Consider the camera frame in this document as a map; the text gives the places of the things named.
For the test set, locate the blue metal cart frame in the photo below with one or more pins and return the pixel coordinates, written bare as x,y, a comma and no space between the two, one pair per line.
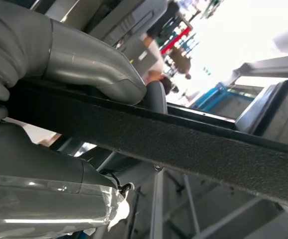
213,97

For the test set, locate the grey case with yellow label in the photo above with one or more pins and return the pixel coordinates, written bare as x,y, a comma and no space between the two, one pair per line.
133,52

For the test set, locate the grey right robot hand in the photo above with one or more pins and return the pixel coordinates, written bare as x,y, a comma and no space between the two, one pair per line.
89,56

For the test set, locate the red barrier belt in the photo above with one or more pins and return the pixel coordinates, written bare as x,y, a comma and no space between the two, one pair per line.
175,39

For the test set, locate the person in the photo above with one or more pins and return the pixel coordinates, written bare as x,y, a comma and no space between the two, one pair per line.
181,62
156,57

